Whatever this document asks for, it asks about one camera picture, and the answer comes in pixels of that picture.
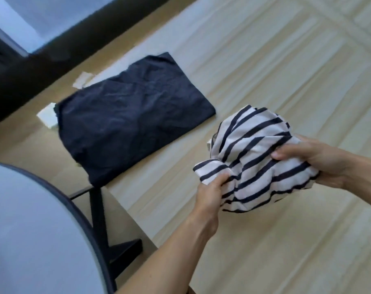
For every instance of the person's left hand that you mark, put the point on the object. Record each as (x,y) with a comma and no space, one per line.
(207,201)

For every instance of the person's right hand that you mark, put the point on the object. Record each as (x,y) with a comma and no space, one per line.
(318,160)

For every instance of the person's left thumb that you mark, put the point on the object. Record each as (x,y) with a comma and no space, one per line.
(219,179)

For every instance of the person's right thumb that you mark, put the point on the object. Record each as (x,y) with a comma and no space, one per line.
(288,152)

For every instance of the white navy striped shirt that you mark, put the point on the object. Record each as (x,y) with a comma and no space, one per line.
(254,157)

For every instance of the person's right forearm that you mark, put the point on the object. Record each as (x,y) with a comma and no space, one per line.
(364,177)

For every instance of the person's left forearm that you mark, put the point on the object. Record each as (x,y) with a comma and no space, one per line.
(170,255)

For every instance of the folded navy garment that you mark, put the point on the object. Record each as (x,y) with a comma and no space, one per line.
(133,117)

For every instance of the round grey black-rimmed basket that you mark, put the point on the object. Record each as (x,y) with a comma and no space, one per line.
(35,232)

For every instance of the window pane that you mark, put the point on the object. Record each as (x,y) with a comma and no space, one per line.
(41,18)

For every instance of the black table leg frame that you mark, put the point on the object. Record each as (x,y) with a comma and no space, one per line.
(108,225)

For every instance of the dark window frame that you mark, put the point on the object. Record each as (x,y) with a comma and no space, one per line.
(66,55)

